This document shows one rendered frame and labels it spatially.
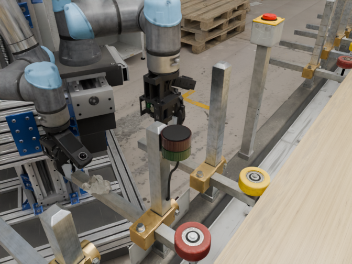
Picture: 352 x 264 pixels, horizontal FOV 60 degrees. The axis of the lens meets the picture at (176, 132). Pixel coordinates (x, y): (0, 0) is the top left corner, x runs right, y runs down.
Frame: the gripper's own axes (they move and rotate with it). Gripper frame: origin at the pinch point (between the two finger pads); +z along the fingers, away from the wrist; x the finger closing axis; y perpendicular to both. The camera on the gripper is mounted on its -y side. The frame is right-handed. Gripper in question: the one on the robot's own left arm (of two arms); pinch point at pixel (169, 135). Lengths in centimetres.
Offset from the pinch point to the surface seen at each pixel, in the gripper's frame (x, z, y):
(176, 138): 13.6, -14.2, 15.3
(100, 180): -11.9, 11.4, 16.2
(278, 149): 13, 36, -60
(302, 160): 30.2, 8.0, -22.2
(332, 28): 7, 1, -135
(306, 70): 7, 15, -102
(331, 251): 44.8, 8.3, 2.7
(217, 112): 8.6, -5.9, -9.5
